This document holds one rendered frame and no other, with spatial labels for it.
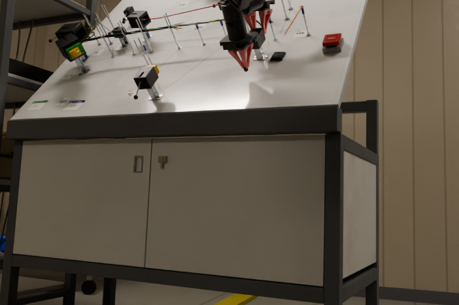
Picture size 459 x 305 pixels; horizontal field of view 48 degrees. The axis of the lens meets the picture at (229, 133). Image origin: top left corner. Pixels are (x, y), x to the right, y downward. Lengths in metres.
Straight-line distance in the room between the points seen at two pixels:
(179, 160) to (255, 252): 0.36
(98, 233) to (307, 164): 0.72
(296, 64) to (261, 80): 0.12
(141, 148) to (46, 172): 0.39
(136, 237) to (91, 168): 0.29
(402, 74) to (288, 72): 2.38
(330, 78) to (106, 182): 0.78
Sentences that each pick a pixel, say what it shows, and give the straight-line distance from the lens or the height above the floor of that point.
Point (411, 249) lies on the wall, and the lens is 3.76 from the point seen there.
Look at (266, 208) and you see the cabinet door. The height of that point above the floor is 0.59.
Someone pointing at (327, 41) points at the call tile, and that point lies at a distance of 1.57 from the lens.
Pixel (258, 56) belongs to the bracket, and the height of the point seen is 1.07.
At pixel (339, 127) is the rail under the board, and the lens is 1.37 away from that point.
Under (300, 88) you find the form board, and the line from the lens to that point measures 1.46.
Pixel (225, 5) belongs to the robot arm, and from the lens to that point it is 1.49.
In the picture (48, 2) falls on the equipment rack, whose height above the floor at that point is 1.44.
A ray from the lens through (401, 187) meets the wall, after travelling 3.76.
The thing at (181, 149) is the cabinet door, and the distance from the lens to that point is 1.56.
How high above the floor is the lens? 0.61
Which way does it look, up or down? 8 degrees up
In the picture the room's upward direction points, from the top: 2 degrees clockwise
